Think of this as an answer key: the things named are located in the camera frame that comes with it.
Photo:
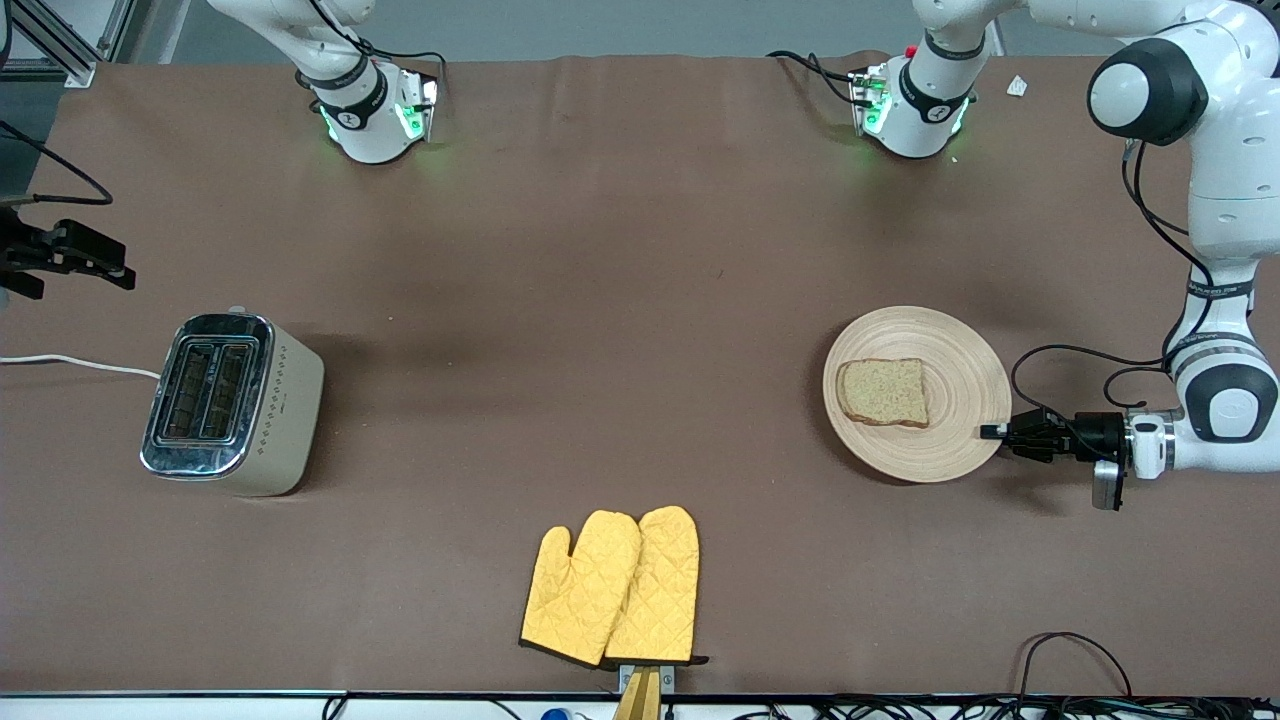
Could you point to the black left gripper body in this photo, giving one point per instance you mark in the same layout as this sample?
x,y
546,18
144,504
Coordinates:
x,y
1097,435

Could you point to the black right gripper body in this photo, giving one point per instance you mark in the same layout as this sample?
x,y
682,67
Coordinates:
x,y
22,249

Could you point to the round wooden plate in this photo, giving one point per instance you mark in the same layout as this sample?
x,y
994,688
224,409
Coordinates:
x,y
960,400

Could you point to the brown toast slice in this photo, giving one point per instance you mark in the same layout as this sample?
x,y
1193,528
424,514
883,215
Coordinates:
x,y
885,392

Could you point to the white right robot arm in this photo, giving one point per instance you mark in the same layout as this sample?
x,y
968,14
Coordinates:
x,y
365,130

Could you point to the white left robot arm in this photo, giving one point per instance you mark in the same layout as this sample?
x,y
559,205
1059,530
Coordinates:
x,y
1225,150

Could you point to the beige chrome two-slot toaster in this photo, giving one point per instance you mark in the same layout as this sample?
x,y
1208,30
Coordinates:
x,y
285,410

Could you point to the small white paper scrap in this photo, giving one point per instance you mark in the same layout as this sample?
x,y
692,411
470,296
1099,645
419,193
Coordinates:
x,y
1017,86

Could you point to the yellow quilted oven mitt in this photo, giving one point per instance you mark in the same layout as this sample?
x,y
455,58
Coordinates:
x,y
662,590
580,590

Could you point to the brown table cover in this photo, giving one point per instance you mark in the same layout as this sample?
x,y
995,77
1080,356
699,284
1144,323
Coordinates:
x,y
620,260

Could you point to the aluminium frame profile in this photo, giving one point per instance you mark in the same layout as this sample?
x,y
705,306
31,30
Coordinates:
x,y
78,70

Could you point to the small metal bracket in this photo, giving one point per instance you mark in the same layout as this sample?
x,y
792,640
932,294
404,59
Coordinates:
x,y
668,678

